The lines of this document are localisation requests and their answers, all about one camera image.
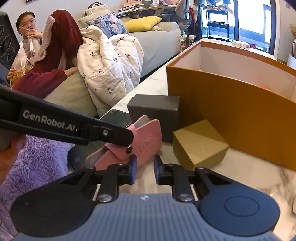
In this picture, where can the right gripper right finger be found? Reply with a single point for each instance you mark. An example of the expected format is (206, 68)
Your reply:
(177, 177)

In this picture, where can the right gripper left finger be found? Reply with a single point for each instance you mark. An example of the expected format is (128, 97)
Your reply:
(113, 177)

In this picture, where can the gold cardboard box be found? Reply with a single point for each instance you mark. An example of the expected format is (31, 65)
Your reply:
(199, 145)

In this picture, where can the purple fuzzy sleeve forearm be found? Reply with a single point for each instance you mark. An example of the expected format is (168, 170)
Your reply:
(40, 162)

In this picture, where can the left hand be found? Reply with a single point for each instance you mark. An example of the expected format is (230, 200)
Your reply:
(9, 156)

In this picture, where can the black smartphone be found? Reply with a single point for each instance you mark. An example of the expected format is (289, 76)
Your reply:
(117, 117)

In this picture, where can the person in red clothes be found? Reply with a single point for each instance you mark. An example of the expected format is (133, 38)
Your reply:
(51, 54)

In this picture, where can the dark grey small box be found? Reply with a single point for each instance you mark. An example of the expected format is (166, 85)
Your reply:
(161, 107)

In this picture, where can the white printed blanket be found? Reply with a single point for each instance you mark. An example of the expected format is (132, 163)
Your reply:
(110, 67)

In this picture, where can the orange cardboard storage box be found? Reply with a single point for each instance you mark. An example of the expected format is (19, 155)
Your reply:
(248, 97)

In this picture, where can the blue floral pillow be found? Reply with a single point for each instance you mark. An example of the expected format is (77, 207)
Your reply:
(109, 24)

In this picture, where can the grey sofa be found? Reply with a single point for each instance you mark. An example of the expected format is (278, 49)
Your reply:
(158, 46)

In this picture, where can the white small box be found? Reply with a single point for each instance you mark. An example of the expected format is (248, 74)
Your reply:
(241, 44)

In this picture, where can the yellow pillow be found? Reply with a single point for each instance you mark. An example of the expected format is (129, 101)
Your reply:
(142, 24)

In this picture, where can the black metal shelf rack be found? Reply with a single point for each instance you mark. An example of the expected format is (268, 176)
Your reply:
(217, 17)

